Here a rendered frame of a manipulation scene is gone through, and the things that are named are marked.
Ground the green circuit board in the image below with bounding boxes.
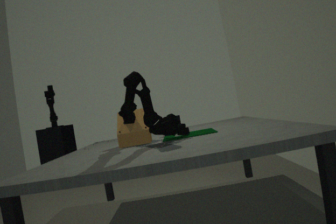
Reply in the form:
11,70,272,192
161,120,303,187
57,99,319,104
163,128,217,142

